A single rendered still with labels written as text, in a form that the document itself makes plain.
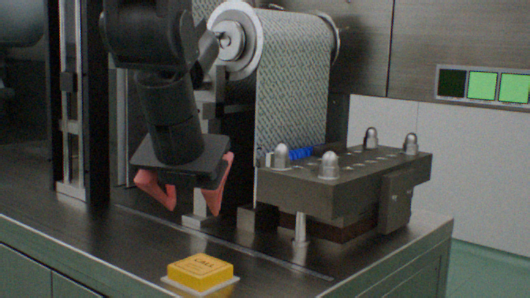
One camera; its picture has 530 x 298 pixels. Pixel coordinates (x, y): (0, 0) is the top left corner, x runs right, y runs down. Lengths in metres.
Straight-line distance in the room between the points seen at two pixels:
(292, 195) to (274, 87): 0.23
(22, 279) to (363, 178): 0.71
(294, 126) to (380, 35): 0.29
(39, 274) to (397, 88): 0.82
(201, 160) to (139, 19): 0.18
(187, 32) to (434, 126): 3.25
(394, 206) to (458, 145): 2.64
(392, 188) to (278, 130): 0.24
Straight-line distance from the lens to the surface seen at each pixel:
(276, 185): 0.97
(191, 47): 0.56
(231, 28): 1.04
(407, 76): 1.23
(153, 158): 0.65
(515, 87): 1.15
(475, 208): 3.73
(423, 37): 1.22
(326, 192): 0.91
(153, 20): 0.54
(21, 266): 1.24
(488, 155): 3.65
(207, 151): 0.64
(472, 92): 1.17
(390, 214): 1.07
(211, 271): 0.83
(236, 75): 1.05
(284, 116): 1.10
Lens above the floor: 1.25
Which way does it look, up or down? 11 degrees down
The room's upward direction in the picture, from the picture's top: 2 degrees clockwise
